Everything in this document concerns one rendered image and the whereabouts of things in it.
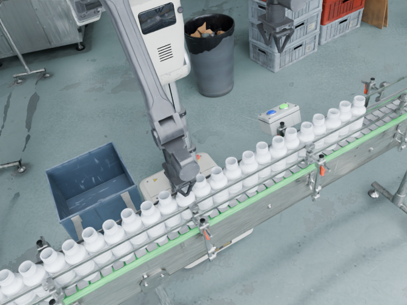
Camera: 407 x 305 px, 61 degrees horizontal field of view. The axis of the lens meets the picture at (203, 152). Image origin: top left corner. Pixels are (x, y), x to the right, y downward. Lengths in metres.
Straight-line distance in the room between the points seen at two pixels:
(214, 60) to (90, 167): 1.74
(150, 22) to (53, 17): 3.25
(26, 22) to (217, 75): 2.44
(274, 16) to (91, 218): 0.98
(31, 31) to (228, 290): 3.68
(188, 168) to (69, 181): 0.93
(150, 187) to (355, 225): 1.32
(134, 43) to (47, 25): 3.82
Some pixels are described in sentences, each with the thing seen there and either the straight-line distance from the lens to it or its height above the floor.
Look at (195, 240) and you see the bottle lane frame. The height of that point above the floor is 0.95.
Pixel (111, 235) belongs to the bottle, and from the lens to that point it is 1.04.
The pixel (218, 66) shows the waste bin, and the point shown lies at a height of 0.35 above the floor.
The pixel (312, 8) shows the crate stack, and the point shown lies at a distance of 3.65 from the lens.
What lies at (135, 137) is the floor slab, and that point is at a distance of 3.07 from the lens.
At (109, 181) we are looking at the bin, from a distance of 1.75.
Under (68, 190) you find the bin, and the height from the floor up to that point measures 0.79.
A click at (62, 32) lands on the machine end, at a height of 0.28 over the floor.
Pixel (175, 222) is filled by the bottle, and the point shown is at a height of 1.05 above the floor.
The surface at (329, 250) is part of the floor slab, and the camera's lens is 2.28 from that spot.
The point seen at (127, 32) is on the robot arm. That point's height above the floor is 1.63.
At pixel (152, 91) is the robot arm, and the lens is 0.83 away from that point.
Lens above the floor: 1.96
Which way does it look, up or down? 45 degrees down
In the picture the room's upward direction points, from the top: 10 degrees counter-clockwise
